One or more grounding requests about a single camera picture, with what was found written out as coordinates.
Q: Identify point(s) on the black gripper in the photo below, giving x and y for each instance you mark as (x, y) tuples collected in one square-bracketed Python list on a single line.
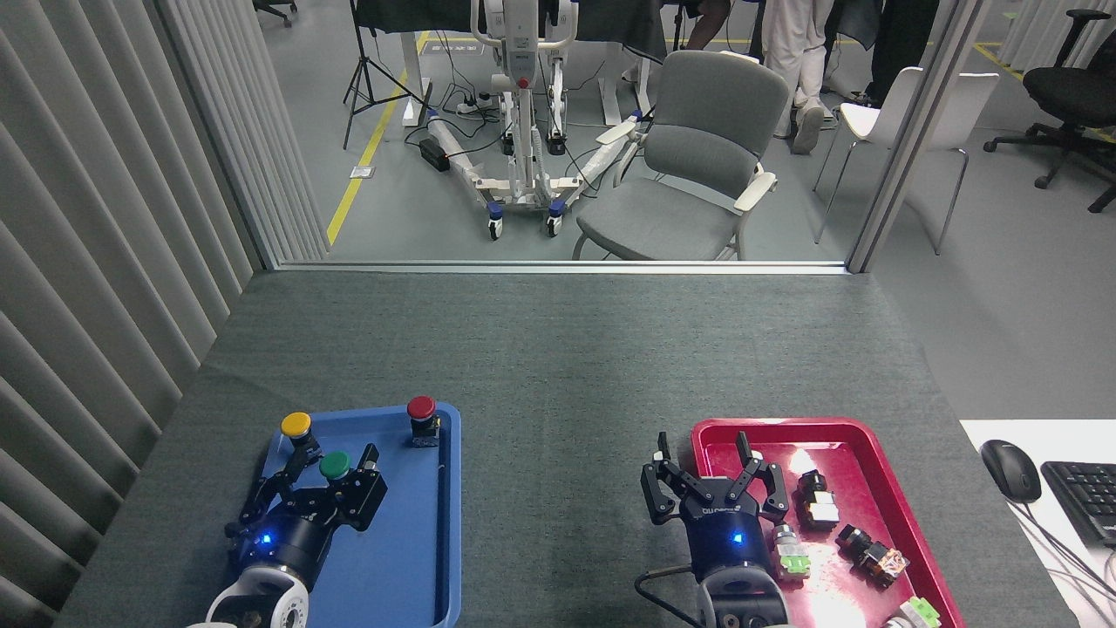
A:
[(292, 536), (724, 532)]

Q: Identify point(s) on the green push button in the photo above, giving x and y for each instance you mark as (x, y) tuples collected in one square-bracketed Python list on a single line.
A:
[(334, 465)]

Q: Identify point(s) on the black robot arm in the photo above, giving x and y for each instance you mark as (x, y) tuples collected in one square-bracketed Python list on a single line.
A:
[(741, 602)]

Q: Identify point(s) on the yellow push button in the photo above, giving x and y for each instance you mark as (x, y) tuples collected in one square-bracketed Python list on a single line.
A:
[(296, 425)]

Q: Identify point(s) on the red push button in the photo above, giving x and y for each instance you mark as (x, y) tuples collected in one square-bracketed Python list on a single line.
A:
[(421, 407)]

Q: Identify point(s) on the blue plastic tray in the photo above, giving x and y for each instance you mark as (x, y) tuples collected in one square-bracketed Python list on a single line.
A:
[(397, 545)]

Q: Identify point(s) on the red plastic tray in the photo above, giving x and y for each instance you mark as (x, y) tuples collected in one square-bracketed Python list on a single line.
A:
[(872, 488)]

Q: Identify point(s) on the black computer mouse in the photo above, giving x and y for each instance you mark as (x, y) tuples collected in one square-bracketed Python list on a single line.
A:
[(1010, 469)]

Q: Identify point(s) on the grey upholstered chair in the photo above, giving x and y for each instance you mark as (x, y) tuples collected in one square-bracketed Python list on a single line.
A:
[(706, 148)]

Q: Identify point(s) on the black power adapter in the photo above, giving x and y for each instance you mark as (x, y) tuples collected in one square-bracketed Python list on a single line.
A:
[(434, 154)]

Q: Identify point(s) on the black keyboard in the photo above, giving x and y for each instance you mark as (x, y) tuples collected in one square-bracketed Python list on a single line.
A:
[(1085, 499)]

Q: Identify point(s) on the white plastic chair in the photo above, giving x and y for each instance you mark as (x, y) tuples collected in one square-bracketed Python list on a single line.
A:
[(881, 113)]

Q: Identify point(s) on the white power strip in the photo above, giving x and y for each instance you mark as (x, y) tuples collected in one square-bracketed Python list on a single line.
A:
[(475, 105)]

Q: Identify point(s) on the black tripod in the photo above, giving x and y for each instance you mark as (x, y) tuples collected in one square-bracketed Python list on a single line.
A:
[(366, 70)]

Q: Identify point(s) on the person in pale trousers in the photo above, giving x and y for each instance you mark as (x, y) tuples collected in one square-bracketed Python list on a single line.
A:
[(789, 52)]

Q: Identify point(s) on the white stand on wheels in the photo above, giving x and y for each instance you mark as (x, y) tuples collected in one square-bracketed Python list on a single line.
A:
[(521, 57)]

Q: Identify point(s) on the person in dark clothes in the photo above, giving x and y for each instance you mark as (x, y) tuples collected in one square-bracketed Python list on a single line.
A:
[(898, 44)]

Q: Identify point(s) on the black office chair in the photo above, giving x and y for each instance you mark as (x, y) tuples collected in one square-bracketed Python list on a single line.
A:
[(1072, 92)]

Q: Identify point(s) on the silver switch with green block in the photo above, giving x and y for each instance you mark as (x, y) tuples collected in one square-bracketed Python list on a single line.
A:
[(790, 556)]

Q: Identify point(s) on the black and white switch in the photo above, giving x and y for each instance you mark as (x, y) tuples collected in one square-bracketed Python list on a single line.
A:
[(818, 504)]

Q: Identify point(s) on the black switch with orange block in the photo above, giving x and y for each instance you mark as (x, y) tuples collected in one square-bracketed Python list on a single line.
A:
[(872, 555)]

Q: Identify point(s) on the white and green switch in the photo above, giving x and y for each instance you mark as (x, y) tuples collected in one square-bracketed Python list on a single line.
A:
[(915, 614)]

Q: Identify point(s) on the silver table edge rail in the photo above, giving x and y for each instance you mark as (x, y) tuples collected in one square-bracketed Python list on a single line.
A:
[(558, 268)]

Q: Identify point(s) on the silver post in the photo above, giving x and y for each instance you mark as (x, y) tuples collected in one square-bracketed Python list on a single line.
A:
[(907, 148)]

